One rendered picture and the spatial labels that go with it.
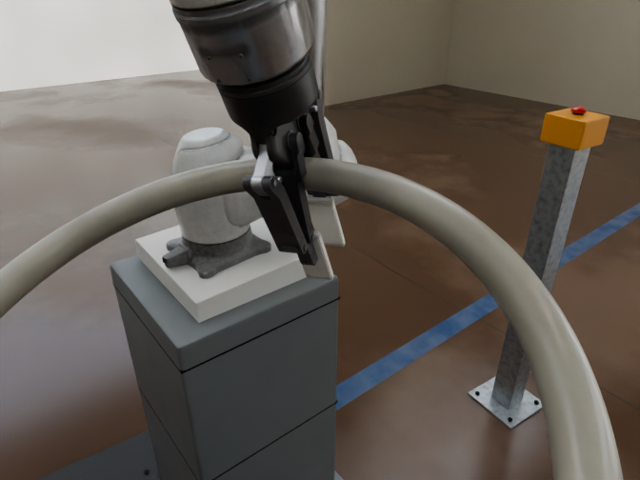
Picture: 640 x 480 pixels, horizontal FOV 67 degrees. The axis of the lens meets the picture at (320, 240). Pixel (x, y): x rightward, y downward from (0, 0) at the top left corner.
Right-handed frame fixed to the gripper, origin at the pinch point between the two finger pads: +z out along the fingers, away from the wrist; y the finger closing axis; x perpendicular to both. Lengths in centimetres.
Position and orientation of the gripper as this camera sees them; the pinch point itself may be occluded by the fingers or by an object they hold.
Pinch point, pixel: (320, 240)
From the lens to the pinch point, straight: 50.8
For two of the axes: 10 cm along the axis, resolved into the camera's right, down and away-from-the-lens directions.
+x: 9.3, 0.8, -3.6
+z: 2.2, 6.6, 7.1
